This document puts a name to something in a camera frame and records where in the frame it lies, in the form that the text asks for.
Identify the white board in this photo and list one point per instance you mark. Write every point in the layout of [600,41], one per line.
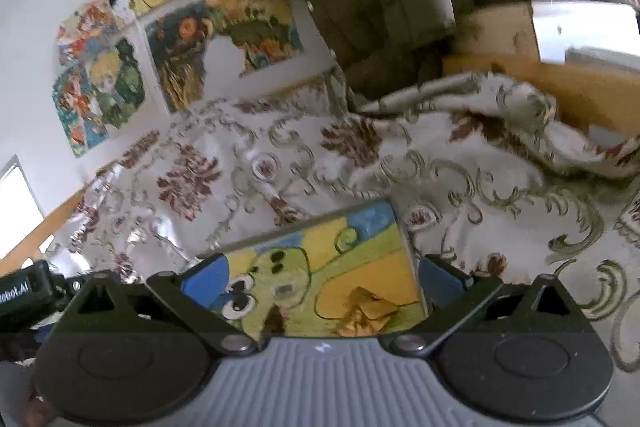
[580,27]

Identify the window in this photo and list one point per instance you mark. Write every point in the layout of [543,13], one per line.
[17,207]

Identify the green red wall poster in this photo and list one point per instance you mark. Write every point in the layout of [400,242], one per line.
[100,82]

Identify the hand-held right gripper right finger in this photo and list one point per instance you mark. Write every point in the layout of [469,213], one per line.
[442,283]

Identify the cartoon print tin box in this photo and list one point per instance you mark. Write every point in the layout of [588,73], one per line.
[370,264]

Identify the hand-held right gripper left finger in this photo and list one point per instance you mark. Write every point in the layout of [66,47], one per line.
[205,283]

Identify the gold candy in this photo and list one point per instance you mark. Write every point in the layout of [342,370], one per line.
[367,312]

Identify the floral printed blanket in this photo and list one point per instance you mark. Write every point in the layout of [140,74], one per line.
[320,157]

